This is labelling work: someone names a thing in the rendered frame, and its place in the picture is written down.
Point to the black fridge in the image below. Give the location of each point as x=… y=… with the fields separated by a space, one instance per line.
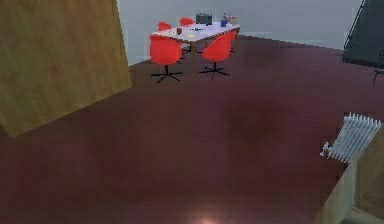
x=366 y=33

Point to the red swivel chair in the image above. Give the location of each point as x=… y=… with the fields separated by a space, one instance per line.
x=163 y=25
x=186 y=21
x=164 y=50
x=218 y=48

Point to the yellow small dish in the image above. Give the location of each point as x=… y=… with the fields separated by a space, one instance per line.
x=191 y=35

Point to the white dining table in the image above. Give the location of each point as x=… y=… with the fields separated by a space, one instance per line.
x=203 y=32

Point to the blue bottle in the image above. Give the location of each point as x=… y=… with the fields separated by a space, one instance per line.
x=223 y=22

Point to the black toaster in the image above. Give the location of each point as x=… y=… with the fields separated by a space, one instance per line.
x=203 y=18

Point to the wooden cupboard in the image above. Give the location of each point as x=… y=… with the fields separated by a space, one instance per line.
x=56 y=60
x=363 y=186

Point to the brown cup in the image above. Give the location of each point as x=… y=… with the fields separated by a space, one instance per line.
x=179 y=31

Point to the white radiator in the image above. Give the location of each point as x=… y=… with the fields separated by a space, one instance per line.
x=353 y=137

